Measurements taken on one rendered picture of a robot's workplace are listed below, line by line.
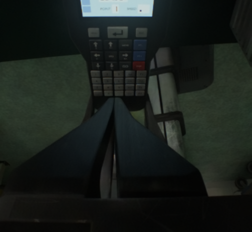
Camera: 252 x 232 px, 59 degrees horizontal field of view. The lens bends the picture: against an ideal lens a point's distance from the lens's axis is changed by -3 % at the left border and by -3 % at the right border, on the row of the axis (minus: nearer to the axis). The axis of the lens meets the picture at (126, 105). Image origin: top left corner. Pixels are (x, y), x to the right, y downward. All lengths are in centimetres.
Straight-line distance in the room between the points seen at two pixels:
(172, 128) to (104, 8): 59
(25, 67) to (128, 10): 140
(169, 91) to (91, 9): 65
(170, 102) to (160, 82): 10
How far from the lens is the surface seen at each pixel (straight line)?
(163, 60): 93
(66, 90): 166
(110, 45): 22
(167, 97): 81
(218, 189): 347
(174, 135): 74
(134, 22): 21
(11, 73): 166
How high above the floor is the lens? 107
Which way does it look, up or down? 38 degrees down
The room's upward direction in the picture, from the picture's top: 179 degrees clockwise
